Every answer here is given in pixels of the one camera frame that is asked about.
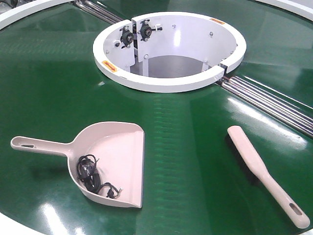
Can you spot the pink plastic dustpan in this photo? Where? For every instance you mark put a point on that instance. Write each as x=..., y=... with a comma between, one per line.
x=119, y=150

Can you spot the steel rollers far left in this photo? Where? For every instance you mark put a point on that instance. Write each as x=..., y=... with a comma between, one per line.
x=97, y=10

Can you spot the black bearing right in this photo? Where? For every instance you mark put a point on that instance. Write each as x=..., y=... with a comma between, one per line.
x=146, y=30

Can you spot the orange warning sticker left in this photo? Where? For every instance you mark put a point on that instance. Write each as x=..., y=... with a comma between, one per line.
x=110, y=66

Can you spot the steel rollers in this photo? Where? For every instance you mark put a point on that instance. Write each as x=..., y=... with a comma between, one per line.
x=270, y=102
x=97, y=10

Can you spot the green conveyor belt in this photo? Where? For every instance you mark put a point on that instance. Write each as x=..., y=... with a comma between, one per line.
x=194, y=181

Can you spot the orange warning sticker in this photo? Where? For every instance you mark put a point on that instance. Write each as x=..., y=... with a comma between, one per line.
x=217, y=21
x=110, y=66

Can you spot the white outer conveyor rim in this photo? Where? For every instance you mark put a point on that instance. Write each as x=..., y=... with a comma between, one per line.
x=303, y=8

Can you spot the steel rollers right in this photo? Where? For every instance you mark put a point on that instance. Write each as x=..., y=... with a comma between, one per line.
x=270, y=102

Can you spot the black bearing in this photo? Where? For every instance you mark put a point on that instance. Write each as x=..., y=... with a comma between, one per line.
x=146, y=30
x=127, y=37

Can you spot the orange warning sticker right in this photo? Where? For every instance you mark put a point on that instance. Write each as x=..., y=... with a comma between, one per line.
x=217, y=21

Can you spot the black bearing left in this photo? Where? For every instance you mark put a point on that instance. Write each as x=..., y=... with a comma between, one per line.
x=127, y=37

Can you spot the pink hand brush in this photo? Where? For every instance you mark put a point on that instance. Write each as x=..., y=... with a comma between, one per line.
x=256, y=165

